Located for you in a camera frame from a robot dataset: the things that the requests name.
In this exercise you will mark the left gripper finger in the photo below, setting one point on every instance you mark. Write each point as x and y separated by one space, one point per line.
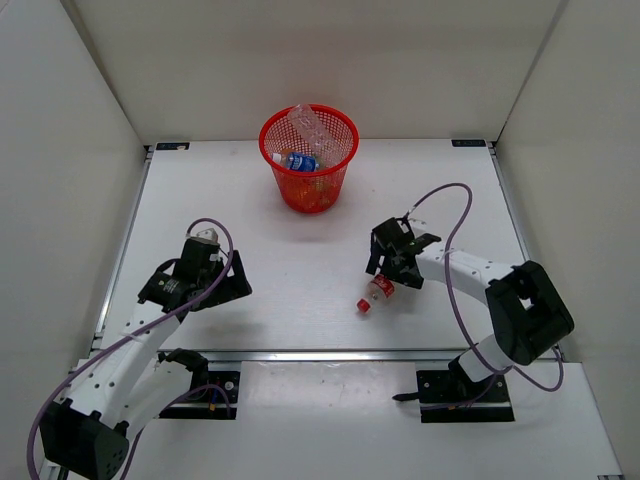
228 290
237 277

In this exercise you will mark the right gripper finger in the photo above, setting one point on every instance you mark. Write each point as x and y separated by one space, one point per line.
408 276
375 257

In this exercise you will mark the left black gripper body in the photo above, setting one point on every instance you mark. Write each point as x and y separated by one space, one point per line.
209 279

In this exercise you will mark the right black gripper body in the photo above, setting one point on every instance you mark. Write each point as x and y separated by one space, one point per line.
390 263

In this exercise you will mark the clear bottle red label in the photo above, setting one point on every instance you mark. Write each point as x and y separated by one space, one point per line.
378 291

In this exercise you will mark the blue label clear bottle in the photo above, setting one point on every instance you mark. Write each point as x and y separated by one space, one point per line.
295 161

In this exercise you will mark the clear plastic bottle white cap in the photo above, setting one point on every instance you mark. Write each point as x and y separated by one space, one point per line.
309 126

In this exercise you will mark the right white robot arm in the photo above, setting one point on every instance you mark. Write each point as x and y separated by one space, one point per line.
527 314

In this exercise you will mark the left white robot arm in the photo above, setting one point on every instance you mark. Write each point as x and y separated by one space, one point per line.
91 426

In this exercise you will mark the red mesh plastic bin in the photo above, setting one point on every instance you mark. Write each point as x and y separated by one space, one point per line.
278 135

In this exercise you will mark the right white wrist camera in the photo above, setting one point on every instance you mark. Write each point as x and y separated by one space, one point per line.
416 225

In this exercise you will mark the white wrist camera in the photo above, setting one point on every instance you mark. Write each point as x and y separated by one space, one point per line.
207 237
416 225

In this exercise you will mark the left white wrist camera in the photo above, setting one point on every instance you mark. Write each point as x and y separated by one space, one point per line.
207 237

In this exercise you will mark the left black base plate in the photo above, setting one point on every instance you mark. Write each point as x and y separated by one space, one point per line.
219 403

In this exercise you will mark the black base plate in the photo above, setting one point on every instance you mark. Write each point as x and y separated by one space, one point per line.
219 403
444 399

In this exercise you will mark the aluminium table rail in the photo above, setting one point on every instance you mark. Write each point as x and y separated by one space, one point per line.
330 356

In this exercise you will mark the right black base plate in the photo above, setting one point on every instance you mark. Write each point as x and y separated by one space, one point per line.
444 399

